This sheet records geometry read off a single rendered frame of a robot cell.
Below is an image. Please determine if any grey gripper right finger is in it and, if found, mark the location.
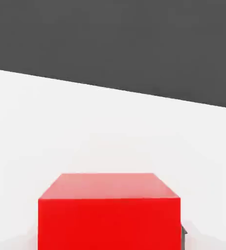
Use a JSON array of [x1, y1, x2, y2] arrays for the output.
[[181, 220, 226, 250]]

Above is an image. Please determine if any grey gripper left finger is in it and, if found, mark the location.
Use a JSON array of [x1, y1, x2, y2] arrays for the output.
[[8, 228, 39, 250]]

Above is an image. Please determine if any small red cube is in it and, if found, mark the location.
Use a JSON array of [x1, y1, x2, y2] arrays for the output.
[[37, 172, 181, 250]]

